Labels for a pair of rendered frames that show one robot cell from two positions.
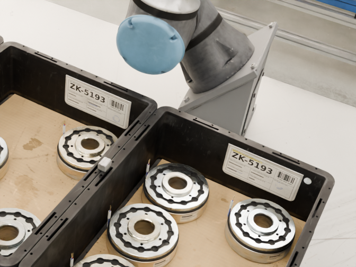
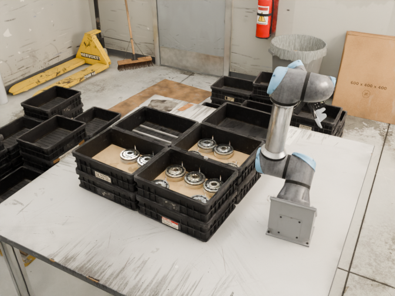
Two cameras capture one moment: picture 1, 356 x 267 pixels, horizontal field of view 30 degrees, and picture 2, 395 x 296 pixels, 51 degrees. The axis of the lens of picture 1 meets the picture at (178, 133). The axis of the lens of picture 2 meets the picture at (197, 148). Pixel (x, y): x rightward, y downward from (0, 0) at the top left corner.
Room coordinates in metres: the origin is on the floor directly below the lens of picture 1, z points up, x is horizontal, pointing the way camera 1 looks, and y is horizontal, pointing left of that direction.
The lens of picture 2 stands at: (1.02, -1.52, 2.06)
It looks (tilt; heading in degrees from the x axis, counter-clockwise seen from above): 33 degrees down; 103
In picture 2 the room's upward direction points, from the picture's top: straight up
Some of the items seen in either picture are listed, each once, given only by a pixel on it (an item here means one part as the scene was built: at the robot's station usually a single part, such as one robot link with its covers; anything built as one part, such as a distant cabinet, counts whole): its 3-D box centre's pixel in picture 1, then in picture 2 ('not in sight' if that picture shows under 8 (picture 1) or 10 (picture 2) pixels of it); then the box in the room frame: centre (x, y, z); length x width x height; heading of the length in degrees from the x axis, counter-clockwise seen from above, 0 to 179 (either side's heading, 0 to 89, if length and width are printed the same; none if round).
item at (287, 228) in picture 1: (261, 223); (198, 202); (0.70, -0.15, 0.86); 0.10 x 0.10 x 0.01
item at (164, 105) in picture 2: not in sight; (161, 104); (0.15, 1.03, 0.71); 0.22 x 0.19 x 0.01; 165
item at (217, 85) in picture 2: not in sight; (235, 101); (0.56, 1.99, 0.31); 0.40 x 0.30 x 0.34; 165
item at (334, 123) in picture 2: not in sight; (308, 134); (1.24, 1.40, 0.37); 0.40 x 0.30 x 0.45; 165
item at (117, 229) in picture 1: (143, 230); (194, 177); (0.64, 0.02, 0.86); 0.10 x 0.10 x 0.01
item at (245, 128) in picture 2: not in sight; (243, 129); (0.81, 0.52, 0.87); 0.40 x 0.30 x 0.11; 161
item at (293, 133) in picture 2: not in sight; (272, 130); (0.97, 0.83, 0.70); 0.33 x 0.23 x 0.01; 165
